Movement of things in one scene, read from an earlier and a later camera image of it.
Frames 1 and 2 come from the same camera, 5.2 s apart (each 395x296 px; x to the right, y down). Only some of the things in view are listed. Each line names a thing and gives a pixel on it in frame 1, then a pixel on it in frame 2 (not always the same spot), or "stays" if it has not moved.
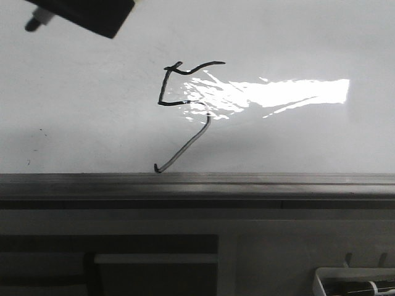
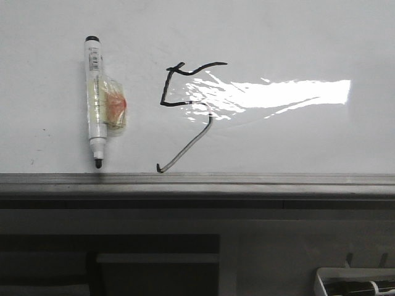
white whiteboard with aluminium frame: x=201 y=105 stays
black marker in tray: x=344 y=288 stays
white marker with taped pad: x=106 y=17 → x=107 y=108
